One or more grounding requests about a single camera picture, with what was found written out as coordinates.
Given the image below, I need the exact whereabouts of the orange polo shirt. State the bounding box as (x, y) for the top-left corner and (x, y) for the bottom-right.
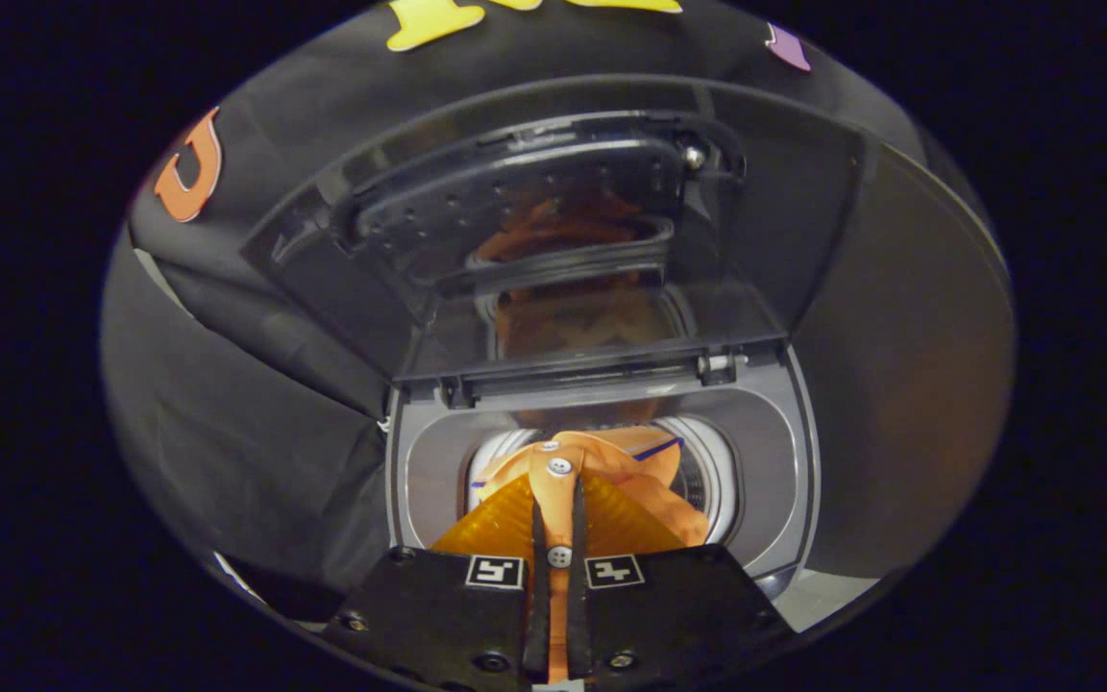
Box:
(470, 428), (711, 685)

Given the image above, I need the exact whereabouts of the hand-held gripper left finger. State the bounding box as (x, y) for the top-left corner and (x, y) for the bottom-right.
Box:
(323, 471), (554, 691)

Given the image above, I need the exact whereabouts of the beige cabinet with dark top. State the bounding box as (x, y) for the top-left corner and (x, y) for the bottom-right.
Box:
(789, 144), (1016, 630)

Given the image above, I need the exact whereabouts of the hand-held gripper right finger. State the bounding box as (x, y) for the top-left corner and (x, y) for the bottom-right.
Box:
(568, 471), (795, 683)

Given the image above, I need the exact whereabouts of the dark washing machine lid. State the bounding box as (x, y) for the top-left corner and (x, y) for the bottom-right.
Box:
(241, 75), (872, 409)

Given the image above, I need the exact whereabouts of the grey washing machine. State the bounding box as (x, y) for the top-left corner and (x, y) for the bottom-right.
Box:
(385, 346), (819, 599)

